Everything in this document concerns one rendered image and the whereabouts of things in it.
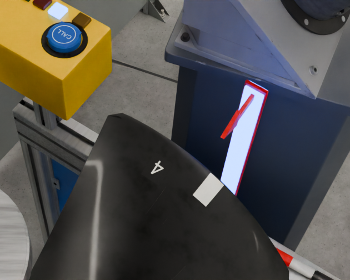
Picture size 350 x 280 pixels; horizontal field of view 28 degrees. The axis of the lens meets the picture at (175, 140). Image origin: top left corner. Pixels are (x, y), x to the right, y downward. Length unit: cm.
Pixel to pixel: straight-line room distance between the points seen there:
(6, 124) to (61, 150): 84
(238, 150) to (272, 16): 19
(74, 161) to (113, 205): 45
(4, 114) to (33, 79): 98
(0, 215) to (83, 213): 32
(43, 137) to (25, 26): 24
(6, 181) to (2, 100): 28
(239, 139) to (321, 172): 37
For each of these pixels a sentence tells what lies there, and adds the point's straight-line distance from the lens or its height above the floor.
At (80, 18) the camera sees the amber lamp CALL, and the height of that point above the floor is 108.
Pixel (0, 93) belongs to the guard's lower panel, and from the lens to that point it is 177.
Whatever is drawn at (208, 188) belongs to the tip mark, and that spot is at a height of 116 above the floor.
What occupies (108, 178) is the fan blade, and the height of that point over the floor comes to 118.
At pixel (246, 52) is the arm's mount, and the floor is 104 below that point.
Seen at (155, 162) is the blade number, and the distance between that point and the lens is 63.
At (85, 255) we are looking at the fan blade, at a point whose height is 118.
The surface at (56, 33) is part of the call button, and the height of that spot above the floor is 108.
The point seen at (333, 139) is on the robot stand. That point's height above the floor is 90.
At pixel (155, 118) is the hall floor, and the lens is 207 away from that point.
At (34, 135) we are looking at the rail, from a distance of 107.
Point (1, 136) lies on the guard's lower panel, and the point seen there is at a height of 14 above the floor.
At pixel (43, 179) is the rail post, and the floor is 68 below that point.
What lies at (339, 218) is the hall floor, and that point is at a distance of 200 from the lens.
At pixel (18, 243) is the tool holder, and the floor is 147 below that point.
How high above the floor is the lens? 173
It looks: 58 degrees down
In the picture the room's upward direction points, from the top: 7 degrees clockwise
